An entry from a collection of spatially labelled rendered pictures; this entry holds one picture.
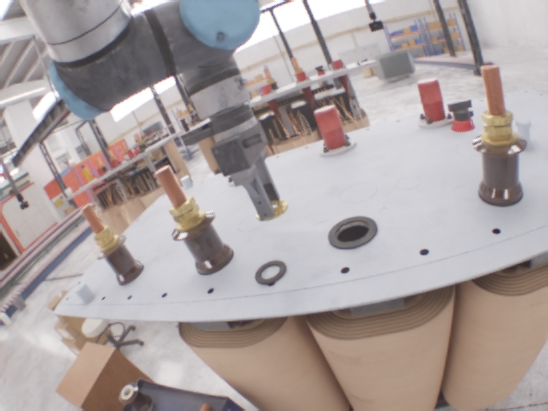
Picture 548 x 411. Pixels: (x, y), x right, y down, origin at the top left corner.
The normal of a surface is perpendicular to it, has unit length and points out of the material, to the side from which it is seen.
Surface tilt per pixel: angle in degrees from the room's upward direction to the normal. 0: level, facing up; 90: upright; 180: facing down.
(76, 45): 143
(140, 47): 104
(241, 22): 90
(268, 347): 90
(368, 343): 90
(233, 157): 90
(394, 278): 11
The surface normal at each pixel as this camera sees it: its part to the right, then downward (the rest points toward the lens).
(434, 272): -0.40, -0.72
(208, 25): 0.47, 0.21
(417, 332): -0.05, 0.45
